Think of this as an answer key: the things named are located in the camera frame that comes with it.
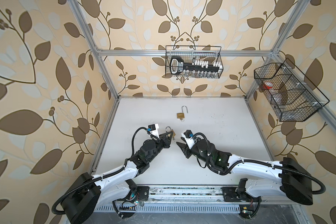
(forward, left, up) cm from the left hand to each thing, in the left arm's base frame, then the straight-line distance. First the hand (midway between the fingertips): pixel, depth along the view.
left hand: (173, 132), depth 76 cm
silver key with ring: (+23, -6, -20) cm, 31 cm away
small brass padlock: (+1, 0, -2) cm, 2 cm away
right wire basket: (+15, -63, +14) cm, 66 cm away
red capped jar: (+25, -55, +13) cm, 62 cm away
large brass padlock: (+27, -6, -20) cm, 34 cm away
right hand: (-4, -4, -2) cm, 6 cm away
